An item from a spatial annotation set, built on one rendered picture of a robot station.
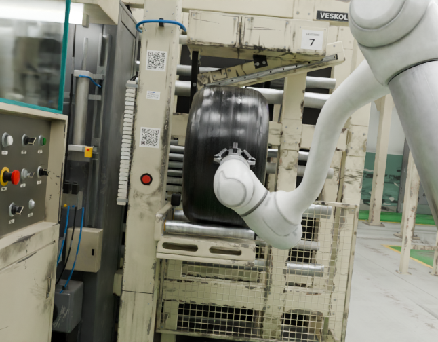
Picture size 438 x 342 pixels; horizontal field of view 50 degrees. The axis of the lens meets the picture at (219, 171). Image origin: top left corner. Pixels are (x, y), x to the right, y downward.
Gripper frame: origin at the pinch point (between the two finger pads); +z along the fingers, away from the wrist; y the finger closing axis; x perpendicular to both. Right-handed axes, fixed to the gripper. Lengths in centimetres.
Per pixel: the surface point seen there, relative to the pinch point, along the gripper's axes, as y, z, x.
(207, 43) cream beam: 16, 59, -30
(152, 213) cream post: 29.0, 14.9, 32.3
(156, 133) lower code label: 30.0, 22.9, 2.8
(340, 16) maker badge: -46, 96, -46
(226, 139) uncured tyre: 3.0, 4.9, -2.0
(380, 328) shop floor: -120, 145, 164
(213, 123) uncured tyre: 8.2, 8.1, -6.5
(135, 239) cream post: 34, 12, 43
